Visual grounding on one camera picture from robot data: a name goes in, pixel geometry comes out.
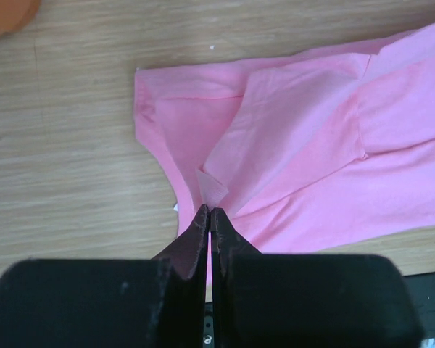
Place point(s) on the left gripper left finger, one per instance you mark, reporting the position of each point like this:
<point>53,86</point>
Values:
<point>109,303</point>

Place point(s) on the orange plastic basket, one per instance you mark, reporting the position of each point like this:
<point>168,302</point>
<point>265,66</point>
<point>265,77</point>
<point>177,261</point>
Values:
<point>16,14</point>

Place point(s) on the pink t-shirt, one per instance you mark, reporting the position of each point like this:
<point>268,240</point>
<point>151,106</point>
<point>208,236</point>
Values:
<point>330,146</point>

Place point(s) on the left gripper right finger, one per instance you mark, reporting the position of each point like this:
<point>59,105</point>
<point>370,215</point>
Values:
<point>306,300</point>

